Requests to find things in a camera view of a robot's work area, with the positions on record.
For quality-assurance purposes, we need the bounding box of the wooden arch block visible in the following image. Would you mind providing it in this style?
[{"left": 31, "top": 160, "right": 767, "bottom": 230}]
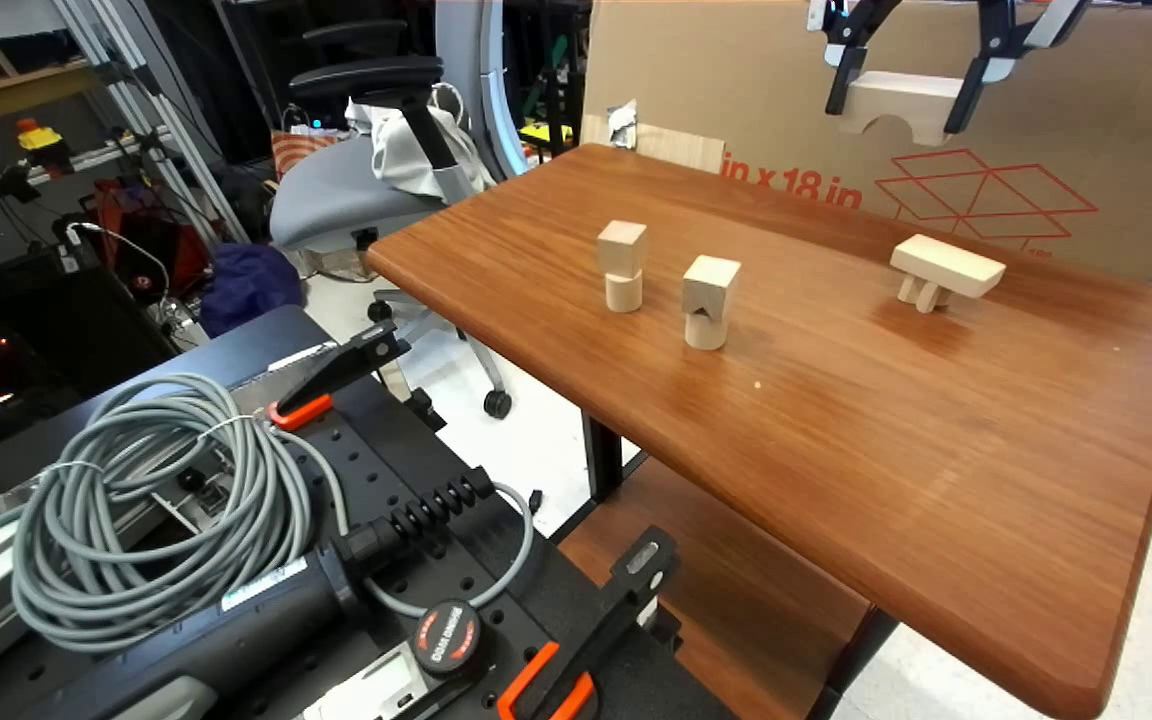
[{"left": 850, "top": 70, "right": 969, "bottom": 146}]

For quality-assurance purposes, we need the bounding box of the large cardboard sheet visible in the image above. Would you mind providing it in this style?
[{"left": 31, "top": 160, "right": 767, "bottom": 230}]
[{"left": 580, "top": 0, "right": 1152, "bottom": 293}]

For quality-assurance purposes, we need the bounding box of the small wooden support block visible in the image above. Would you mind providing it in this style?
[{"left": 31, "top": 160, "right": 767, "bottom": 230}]
[{"left": 896, "top": 272, "right": 951, "bottom": 321}]

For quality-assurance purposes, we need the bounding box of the wooden cube block with notch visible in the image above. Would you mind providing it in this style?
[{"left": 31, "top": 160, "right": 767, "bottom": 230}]
[{"left": 682, "top": 252, "right": 743, "bottom": 321}]

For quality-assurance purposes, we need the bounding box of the plain wooden cube block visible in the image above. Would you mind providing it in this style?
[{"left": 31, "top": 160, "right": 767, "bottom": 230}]
[{"left": 592, "top": 218, "right": 653, "bottom": 280}]

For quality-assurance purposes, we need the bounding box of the wooden cylinder block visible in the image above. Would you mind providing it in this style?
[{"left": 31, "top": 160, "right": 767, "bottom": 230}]
[
  {"left": 599, "top": 270, "right": 649, "bottom": 316},
  {"left": 682, "top": 303, "right": 737, "bottom": 356}
]

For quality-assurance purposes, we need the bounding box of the white curved tube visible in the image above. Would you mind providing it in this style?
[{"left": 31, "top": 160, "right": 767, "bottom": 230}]
[{"left": 467, "top": 0, "right": 538, "bottom": 183}]

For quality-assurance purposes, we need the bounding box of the grey crumpled cloth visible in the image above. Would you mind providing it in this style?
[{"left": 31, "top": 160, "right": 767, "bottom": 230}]
[{"left": 342, "top": 91, "right": 498, "bottom": 207}]

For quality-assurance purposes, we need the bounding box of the black office chair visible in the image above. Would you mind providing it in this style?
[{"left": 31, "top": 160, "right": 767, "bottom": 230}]
[{"left": 286, "top": 54, "right": 449, "bottom": 171}]

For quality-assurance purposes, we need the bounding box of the black table leg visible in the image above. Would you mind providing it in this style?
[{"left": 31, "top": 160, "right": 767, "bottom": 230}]
[{"left": 580, "top": 408, "right": 629, "bottom": 514}]

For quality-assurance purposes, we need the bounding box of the grey office chair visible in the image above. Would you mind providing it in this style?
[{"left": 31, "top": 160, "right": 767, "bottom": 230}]
[{"left": 265, "top": 127, "right": 519, "bottom": 423}]

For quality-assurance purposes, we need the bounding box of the brown wooden lower board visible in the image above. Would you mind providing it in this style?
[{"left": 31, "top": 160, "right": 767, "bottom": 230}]
[{"left": 557, "top": 457, "right": 877, "bottom": 720}]

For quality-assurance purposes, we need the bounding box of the black perforated mounting platform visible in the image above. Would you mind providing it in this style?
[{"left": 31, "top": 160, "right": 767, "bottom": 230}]
[{"left": 0, "top": 299, "right": 742, "bottom": 720}]

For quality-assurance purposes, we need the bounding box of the blue bag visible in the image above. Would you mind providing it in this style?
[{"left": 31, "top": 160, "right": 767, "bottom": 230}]
[{"left": 195, "top": 239, "right": 307, "bottom": 342}]

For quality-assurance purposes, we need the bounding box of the silver metal shelf rack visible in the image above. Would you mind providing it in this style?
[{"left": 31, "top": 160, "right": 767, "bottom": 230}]
[{"left": 0, "top": 0, "right": 259, "bottom": 272}]

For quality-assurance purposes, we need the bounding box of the round black red knob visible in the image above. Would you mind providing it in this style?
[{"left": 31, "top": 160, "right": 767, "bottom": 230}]
[{"left": 407, "top": 601, "right": 491, "bottom": 682}]

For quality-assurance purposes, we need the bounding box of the yellow red emergency stop button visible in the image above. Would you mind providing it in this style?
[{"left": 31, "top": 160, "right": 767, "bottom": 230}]
[{"left": 7, "top": 112, "right": 70, "bottom": 160}]

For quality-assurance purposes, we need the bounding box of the black controller box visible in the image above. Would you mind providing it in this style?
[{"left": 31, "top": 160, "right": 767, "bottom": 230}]
[{"left": 0, "top": 245, "right": 209, "bottom": 485}]

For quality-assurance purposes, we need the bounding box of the black clamp orange handle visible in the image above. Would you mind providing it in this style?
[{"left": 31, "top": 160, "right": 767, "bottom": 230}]
[
  {"left": 259, "top": 316, "right": 416, "bottom": 441},
  {"left": 491, "top": 524, "right": 684, "bottom": 720}
]

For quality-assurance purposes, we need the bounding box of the grey coiled cable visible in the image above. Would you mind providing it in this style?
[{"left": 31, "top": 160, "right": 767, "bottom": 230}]
[{"left": 7, "top": 370, "right": 357, "bottom": 660}]

